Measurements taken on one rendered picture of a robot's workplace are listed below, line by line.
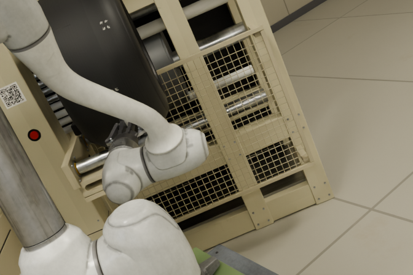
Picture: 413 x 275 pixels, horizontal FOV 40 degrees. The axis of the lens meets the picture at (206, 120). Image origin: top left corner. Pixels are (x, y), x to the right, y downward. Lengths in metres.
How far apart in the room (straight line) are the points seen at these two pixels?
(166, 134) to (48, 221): 0.36
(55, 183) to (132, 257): 0.95
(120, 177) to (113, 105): 0.20
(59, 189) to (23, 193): 0.91
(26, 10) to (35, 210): 0.41
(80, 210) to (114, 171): 0.74
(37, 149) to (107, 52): 0.51
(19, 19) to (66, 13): 0.68
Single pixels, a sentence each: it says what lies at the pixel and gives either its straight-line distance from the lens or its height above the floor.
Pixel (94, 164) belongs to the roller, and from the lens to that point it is 2.01.
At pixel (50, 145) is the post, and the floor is 1.00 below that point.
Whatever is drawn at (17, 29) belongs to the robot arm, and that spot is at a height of 1.46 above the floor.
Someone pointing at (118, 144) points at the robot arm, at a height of 1.06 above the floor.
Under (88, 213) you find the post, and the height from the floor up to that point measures 0.70.
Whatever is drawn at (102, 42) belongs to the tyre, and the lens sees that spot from 1.77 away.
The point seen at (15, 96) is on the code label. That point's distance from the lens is 2.04.
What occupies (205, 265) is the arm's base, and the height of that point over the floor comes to 0.79.
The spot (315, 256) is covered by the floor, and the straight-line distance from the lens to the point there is 2.61.
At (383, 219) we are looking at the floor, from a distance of 2.69.
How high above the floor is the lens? 1.55
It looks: 20 degrees down
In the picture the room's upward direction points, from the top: 24 degrees counter-clockwise
